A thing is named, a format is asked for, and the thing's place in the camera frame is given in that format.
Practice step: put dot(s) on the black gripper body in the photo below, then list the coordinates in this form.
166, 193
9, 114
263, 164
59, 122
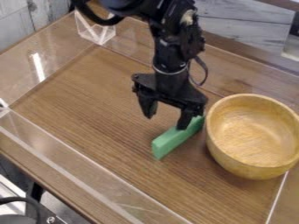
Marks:
172, 87

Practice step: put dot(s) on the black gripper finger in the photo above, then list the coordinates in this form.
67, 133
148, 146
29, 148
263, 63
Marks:
147, 98
188, 115

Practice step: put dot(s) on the green rectangular block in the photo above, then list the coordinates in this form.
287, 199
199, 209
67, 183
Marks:
172, 138

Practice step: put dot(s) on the brown wooden bowl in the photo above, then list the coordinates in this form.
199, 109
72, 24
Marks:
252, 136

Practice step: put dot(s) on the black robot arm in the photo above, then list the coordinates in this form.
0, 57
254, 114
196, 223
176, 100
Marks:
178, 42

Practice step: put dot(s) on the black metal table leg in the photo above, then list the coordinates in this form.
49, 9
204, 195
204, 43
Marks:
36, 192

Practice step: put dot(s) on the clear acrylic corner bracket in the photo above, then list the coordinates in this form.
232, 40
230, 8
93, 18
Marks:
93, 32

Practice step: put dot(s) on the clear acrylic barrier wall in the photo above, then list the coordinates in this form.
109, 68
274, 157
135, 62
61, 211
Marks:
73, 132

